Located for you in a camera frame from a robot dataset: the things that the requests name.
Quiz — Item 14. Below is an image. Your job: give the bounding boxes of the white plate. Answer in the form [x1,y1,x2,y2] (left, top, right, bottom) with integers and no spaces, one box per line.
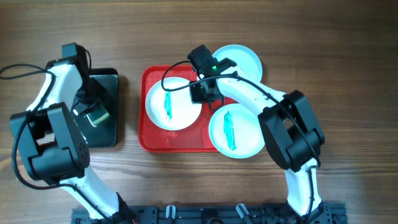
[145,81,202,131]

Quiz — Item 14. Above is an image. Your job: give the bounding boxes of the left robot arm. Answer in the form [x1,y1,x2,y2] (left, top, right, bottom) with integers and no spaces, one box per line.
[9,43,139,223]

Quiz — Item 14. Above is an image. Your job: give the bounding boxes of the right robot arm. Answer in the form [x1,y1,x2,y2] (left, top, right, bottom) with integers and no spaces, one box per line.
[187,45,325,223]

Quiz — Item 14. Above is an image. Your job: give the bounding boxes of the light blue plate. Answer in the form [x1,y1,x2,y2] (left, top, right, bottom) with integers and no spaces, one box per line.
[213,44,263,82]
[208,103,265,159]

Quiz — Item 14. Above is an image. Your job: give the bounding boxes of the green yellow sponge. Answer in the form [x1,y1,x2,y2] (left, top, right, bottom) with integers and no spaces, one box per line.
[86,105,109,127]

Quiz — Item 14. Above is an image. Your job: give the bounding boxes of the black rectangular tray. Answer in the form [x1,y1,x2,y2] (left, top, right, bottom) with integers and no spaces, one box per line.
[72,68,119,147]

